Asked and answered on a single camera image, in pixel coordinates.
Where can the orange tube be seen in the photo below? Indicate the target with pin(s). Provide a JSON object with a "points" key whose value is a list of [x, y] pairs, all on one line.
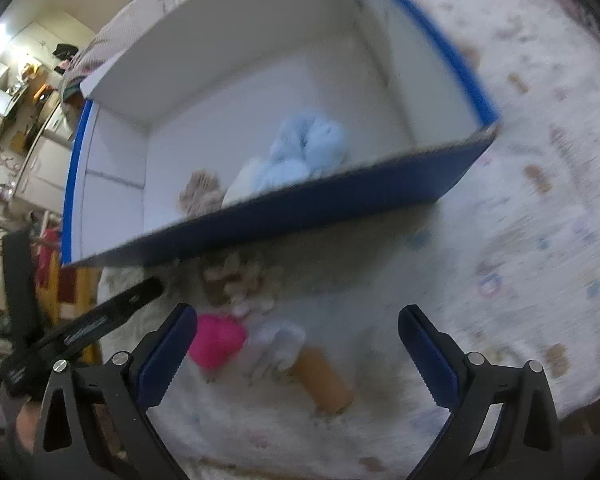
{"points": [[322, 380]]}

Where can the red fabric item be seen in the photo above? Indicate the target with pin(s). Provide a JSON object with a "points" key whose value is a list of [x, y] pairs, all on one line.
{"points": [[47, 260]]}

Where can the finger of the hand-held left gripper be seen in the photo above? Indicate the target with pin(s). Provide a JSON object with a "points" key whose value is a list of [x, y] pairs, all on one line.
{"points": [[110, 312], [19, 285]]}

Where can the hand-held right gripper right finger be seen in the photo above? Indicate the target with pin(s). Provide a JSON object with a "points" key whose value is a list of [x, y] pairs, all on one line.
{"points": [[430, 355]]}

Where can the grey-beige quilt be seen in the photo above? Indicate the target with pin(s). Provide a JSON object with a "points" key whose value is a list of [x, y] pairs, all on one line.
{"points": [[110, 40]]}

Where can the beige lace scrunchie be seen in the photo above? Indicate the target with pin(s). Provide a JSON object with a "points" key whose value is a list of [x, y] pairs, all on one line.
{"points": [[235, 280]]}

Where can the blue and white cardboard box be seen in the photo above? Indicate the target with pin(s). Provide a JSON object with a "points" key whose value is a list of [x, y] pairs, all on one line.
{"points": [[260, 85]]}

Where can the white base cabinet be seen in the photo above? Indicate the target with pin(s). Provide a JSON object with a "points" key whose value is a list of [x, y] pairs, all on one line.
{"points": [[45, 160]]}

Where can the white pouch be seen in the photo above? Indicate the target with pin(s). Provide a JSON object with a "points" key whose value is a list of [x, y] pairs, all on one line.
{"points": [[275, 342]]}

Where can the dark hanging clothes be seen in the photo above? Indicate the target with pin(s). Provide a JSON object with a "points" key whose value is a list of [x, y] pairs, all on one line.
{"points": [[65, 51]]}

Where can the cream scrunchie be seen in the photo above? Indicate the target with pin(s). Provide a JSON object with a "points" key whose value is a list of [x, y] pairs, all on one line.
{"points": [[200, 195]]}

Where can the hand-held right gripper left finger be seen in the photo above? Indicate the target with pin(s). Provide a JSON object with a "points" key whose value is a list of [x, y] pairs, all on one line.
{"points": [[166, 355]]}

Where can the pink ball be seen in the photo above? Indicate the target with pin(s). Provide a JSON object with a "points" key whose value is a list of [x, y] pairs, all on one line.
{"points": [[215, 340]]}

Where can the white sock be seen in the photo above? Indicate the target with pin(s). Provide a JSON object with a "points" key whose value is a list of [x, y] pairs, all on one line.
{"points": [[241, 185]]}

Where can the light blue towel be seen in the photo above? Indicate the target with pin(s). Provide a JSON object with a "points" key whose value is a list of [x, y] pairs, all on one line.
{"points": [[305, 145]]}

